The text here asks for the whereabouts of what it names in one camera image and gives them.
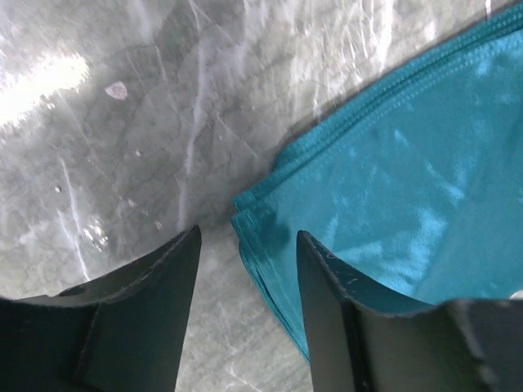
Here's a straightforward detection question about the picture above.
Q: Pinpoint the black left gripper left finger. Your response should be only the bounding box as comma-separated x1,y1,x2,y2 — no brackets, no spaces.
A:
1,226,202,391

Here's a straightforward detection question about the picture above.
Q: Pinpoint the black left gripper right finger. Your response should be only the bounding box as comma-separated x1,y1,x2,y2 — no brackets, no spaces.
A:
297,231,522,391

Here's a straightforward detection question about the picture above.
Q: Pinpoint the teal satin napkin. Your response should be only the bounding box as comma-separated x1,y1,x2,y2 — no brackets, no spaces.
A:
232,4,522,354

